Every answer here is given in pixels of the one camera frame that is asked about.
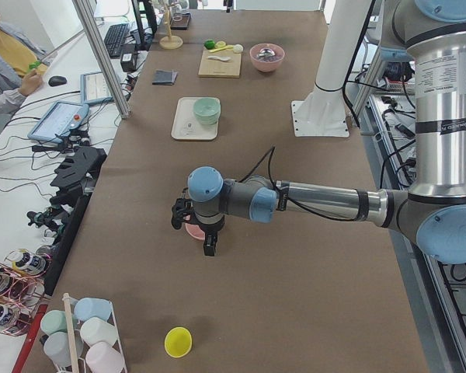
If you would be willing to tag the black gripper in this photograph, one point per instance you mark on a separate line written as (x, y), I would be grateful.
(210, 235)

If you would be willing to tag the small pink bowl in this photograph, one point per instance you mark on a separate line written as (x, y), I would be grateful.
(195, 232)

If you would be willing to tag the white ceramic spoon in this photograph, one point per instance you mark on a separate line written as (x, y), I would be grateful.
(219, 58)

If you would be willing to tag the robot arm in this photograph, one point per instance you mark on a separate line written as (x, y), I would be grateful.
(431, 213)

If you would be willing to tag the green bowl stack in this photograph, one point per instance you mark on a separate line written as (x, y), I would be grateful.
(207, 110)

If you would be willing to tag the large pink ice bowl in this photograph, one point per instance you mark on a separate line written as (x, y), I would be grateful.
(270, 63)

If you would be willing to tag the yellow plastic cup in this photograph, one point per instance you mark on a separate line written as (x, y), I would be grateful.
(178, 342)

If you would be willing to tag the cream rabbit tray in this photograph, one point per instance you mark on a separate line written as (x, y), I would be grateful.
(186, 127)

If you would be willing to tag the black tool holder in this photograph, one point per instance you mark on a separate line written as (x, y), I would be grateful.
(70, 173)

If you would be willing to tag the pastel cup rack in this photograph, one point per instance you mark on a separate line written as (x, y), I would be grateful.
(83, 336)

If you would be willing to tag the grey folded cloth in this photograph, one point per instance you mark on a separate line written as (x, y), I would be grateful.
(163, 77)

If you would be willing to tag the bamboo cutting board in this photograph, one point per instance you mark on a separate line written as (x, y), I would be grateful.
(216, 69)

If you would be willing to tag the yellow plastic knife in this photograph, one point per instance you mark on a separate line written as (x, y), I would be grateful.
(224, 48)

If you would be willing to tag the blue teach pendant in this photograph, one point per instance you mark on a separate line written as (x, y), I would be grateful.
(59, 121)

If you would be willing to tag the white steamed bun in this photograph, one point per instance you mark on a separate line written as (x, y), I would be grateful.
(238, 49)

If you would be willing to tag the green lime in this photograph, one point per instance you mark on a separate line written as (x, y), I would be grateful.
(209, 44)

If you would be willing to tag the wooden mug tree stand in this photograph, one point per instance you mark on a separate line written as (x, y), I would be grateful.
(170, 41)

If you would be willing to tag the black keyboard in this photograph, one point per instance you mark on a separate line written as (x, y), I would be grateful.
(114, 39)

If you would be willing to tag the black computer mouse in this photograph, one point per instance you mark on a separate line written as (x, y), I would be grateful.
(57, 80)

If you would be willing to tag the person in grey jacket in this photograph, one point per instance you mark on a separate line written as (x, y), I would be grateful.
(21, 68)

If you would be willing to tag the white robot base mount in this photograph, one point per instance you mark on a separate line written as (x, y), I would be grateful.
(323, 113)

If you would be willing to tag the aluminium frame post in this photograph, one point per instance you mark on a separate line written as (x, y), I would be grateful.
(84, 12)

